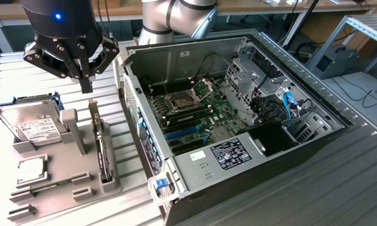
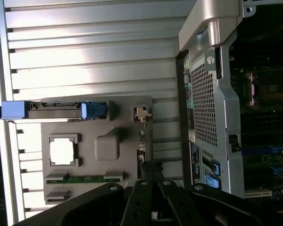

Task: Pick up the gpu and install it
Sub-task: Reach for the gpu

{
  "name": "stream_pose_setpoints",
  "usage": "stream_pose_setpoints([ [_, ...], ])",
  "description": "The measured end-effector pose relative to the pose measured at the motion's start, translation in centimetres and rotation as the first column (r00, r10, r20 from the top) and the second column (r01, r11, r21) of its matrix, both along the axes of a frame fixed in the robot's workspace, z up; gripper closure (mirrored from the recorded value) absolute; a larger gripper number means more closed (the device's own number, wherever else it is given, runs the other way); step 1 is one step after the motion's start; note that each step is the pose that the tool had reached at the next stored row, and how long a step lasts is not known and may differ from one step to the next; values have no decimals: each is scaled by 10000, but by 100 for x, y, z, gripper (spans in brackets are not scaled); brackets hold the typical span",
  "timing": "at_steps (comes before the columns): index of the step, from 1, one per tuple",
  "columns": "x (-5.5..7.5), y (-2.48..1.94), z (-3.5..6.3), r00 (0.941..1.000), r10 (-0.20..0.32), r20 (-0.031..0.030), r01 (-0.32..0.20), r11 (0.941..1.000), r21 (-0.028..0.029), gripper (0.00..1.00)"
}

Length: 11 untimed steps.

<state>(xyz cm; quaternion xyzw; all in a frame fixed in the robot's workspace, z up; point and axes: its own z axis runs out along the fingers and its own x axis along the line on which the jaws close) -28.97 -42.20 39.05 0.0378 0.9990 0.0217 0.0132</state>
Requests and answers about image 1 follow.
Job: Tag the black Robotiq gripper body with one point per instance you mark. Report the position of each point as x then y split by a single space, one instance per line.
63 26

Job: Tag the RAM memory stick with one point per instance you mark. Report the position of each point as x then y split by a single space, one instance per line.
103 146

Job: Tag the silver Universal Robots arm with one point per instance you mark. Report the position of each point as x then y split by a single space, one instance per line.
158 14

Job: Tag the blue disk caddy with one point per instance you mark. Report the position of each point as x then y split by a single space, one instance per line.
59 101

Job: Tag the open black PC case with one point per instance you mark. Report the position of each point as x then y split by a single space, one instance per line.
158 58

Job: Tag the black RAM slot bank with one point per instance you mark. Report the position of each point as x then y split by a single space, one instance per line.
186 110
170 87

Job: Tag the thin metal locking lever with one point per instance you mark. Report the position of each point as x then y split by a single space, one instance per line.
167 90

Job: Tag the silver hard disk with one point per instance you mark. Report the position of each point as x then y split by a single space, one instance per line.
29 117

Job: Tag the CPU socket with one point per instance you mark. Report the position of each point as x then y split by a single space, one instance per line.
181 102

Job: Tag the metal socket cover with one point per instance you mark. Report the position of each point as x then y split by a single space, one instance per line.
203 81

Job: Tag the black RAM stick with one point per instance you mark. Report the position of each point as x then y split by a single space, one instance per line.
190 119

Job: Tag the blue expansion slot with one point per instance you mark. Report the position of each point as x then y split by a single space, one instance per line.
182 132

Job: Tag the grey parts rack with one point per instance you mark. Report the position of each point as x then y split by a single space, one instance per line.
66 169

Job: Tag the green motherboard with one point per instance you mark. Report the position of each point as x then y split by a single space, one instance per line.
214 117

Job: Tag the silver drive cage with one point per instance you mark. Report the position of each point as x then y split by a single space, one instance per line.
242 77

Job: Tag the silver CPU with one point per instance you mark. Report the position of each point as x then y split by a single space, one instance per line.
31 170

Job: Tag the long black expansion slot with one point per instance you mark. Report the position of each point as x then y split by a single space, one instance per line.
191 149
189 144

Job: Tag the silver chipset heatsink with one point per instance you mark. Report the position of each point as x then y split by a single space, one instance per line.
223 133

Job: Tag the black office chair base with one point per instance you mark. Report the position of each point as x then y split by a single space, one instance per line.
258 17

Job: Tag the green RAM stick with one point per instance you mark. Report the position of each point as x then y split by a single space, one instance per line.
50 186

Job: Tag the wooden desk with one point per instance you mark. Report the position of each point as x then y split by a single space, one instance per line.
255 8

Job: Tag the blue case release latch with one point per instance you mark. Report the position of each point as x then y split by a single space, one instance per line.
161 183

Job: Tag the grey power supply unit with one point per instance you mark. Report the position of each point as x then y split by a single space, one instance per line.
195 169

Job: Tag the white box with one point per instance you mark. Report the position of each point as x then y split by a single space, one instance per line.
290 2

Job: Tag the silver disk bay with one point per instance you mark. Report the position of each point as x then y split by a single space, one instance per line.
305 133

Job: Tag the grey equipment box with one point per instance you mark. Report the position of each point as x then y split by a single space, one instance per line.
339 61

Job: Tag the beige case corner bracket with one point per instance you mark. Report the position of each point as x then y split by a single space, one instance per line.
121 62
154 195

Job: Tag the aluminium profile frame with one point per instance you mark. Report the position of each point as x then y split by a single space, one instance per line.
365 26

